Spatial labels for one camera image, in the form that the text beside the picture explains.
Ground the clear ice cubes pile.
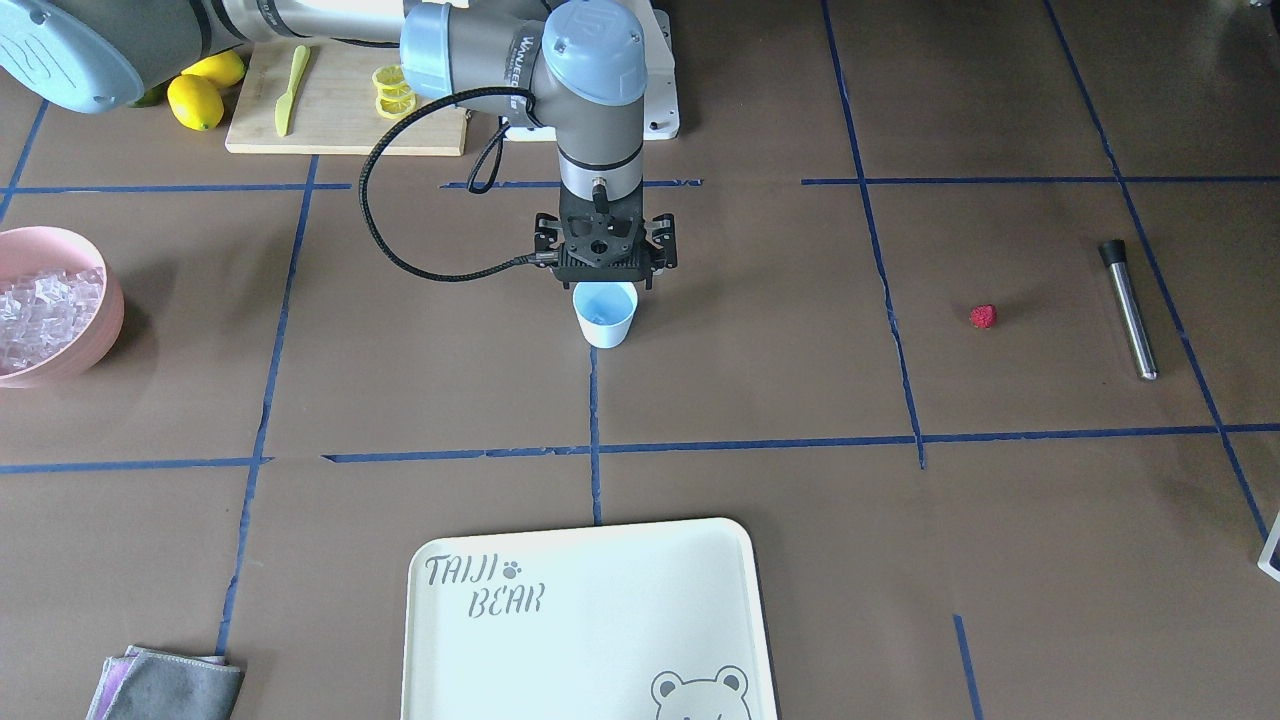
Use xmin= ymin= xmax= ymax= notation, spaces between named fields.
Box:
xmin=1 ymin=266 xmax=106 ymax=375

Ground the red strawberry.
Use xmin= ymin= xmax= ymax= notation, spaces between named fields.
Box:
xmin=968 ymin=304 xmax=998 ymax=329

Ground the steel muddler with black cap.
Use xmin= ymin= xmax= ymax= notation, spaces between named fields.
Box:
xmin=1098 ymin=240 xmax=1158 ymax=382

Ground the pink bowl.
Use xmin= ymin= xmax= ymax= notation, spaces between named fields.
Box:
xmin=1 ymin=225 xmax=124 ymax=389

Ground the cream bear serving tray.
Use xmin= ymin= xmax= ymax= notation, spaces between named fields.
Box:
xmin=399 ymin=518 xmax=780 ymax=719

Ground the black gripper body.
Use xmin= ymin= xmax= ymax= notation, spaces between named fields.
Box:
xmin=532 ymin=190 xmax=678 ymax=284

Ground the yellow plastic knife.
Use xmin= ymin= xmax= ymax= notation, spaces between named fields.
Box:
xmin=273 ymin=45 xmax=311 ymax=138

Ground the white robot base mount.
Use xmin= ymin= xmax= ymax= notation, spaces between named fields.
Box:
xmin=500 ymin=10 xmax=681 ymax=142

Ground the wooden cutting board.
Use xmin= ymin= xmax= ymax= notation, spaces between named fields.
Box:
xmin=225 ymin=40 xmax=471 ymax=158

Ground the green avocado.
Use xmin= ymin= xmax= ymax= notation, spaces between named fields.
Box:
xmin=127 ymin=85 xmax=166 ymax=108

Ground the light blue paper cup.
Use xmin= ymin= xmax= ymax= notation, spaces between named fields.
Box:
xmin=572 ymin=282 xmax=639 ymax=348

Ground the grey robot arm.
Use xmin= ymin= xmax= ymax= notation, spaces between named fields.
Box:
xmin=1 ymin=1 xmax=678 ymax=286

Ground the lemon slices stack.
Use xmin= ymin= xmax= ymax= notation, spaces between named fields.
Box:
xmin=371 ymin=65 xmax=419 ymax=120

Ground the grey folded cloth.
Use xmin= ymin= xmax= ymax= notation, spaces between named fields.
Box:
xmin=86 ymin=644 xmax=244 ymax=719

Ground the yellow lemon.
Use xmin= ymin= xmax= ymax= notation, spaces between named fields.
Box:
xmin=180 ymin=49 xmax=247 ymax=90
xmin=166 ymin=74 xmax=225 ymax=132

